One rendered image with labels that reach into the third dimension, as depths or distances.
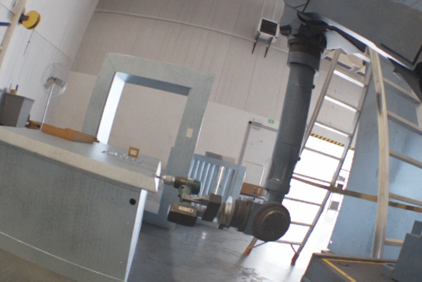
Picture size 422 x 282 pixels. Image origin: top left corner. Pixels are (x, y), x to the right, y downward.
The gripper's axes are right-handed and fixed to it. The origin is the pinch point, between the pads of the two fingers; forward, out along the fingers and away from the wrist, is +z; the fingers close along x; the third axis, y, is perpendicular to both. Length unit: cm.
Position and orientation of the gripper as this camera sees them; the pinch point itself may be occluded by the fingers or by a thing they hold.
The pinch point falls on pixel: (186, 202)
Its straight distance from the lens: 145.9
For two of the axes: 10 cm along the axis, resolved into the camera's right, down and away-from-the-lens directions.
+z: -9.6, -2.6, -1.1
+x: 2.7, -7.4, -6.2
